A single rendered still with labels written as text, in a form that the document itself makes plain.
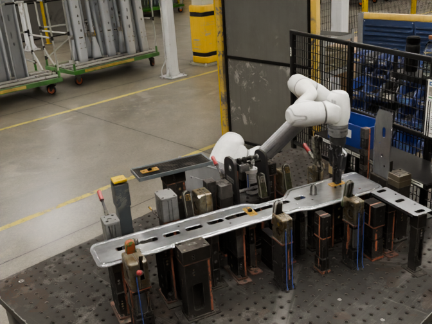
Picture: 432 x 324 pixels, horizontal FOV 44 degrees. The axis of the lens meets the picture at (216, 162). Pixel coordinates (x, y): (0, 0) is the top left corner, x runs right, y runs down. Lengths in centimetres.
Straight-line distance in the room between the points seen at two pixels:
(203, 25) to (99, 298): 818
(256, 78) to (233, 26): 56
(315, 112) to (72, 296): 136
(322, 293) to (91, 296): 102
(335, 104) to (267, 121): 299
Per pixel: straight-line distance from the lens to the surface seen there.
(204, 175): 316
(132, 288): 206
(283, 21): 502
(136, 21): 1059
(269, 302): 236
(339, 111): 246
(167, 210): 238
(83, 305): 250
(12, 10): 942
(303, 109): 241
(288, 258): 237
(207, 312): 230
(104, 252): 224
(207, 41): 1031
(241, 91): 556
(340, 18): 708
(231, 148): 321
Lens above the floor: 211
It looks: 22 degrees down
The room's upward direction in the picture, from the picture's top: 4 degrees counter-clockwise
